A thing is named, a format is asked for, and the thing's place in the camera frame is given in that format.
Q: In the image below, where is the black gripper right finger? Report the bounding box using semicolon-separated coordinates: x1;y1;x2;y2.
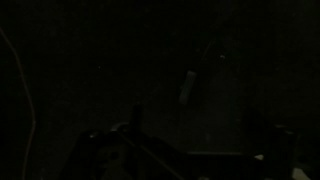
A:
242;109;298;180

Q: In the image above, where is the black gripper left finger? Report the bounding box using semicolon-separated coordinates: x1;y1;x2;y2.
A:
66;103;146;180

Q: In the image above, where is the small grey object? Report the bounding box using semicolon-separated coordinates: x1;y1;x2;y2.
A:
178;69;198;106

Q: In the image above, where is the thin black desk cable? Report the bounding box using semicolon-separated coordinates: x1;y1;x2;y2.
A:
0;27;37;180

